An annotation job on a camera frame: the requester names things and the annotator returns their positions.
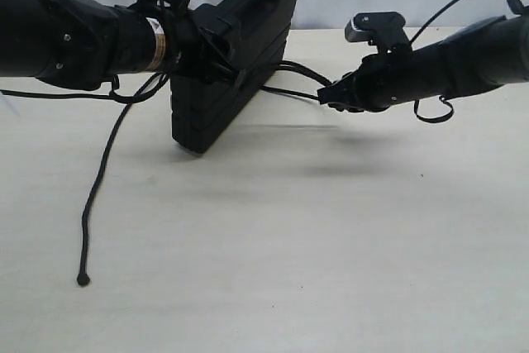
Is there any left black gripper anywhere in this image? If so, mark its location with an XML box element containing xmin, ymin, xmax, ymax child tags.
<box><xmin>163</xmin><ymin>2</ymin><xmax>248</xmax><ymax>90</ymax></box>

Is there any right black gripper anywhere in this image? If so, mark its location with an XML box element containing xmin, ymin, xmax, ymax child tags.
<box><xmin>317</xmin><ymin>53</ymin><xmax>409</xmax><ymax>112</ymax></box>

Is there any black plastic carrying case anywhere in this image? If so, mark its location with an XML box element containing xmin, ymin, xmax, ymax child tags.
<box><xmin>170</xmin><ymin>0</ymin><xmax>297</xmax><ymax>155</ymax></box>

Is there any black braided rope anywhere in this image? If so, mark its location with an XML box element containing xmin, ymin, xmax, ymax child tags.
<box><xmin>76</xmin><ymin>60</ymin><xmax>336</xmax><ymax>287</ymax></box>

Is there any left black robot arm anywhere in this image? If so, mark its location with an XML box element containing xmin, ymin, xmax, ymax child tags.
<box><xmin>1</xmin><ymin>0</ymin><xmax>238</xmax><ymax>92</ymax></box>

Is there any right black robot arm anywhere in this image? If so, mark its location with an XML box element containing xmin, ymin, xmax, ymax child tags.
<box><xmin>317</xmin><ymin>16</ymin><xmax>528</xmax><ymax>112</ymax></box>

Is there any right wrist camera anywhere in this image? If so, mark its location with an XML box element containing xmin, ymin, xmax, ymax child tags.
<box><xmin>344</xmin><ymin>12</ymin><xmax>412</xmax><ymax>54</ymax></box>

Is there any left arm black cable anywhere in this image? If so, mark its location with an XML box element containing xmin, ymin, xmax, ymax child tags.
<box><xmin>0</xmin><ymin>0</ymin><xmax>183</xmax><ymax>104</ymax></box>

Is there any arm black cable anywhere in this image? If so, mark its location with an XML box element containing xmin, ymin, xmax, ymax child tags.
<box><xmin>408</xmin><ymin>0</ymin><xmax>529</xmax><ymax>125</ymax></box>
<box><xmin>0</xmin><ymin>0</ymin><xmax>183</xmax><ymax>104</ymax></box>

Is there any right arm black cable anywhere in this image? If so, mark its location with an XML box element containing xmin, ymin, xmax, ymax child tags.
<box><xmin>408</xmin><ymin>0</ymin><xmax>529</xmax><ymax>125</ymax></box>

